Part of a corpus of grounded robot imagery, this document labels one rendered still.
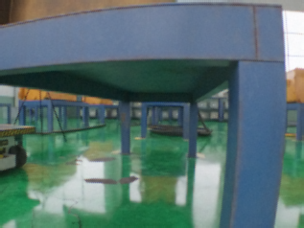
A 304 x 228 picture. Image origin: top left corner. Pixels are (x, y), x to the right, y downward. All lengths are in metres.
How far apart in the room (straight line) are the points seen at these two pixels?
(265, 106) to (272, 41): 0.11
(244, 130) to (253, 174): 0.07
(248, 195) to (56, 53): 0.42
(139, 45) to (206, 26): 0.11
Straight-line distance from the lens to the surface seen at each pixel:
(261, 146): 0.36
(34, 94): 4.57
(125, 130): 2.13
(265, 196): 0.38
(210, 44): 0.35
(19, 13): 0.83
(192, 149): 2.09
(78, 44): 0.39
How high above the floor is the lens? 0.45
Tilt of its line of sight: 3 degrees down
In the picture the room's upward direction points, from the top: 1 degrees clockwise
